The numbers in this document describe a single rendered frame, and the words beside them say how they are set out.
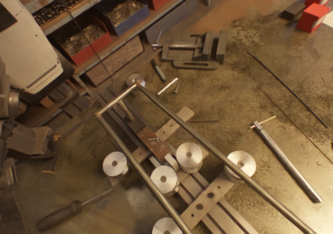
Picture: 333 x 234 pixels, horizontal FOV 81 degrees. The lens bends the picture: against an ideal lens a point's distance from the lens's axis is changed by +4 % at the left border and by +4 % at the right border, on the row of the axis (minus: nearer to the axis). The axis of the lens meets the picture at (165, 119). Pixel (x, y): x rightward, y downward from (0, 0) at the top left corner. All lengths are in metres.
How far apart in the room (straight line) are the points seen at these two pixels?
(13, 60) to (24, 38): 0.07
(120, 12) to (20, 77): 1.35
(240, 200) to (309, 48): 0.46
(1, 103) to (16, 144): 0.11
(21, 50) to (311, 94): 0.82
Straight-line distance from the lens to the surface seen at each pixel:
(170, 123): 0.46
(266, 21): 0.77
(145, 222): 0.47
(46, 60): 0.80
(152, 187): 0.29
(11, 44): 0.75
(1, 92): 0.39
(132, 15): 1.85
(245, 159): 0.38
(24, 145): 0.50
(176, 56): 0.64
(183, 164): 0.37
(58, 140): 0.61
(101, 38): 1.77
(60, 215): 0.52
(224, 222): 0.42
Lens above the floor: 1.33
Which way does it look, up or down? 60 degrees down
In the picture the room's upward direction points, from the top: 21 degrees counter-clockwise
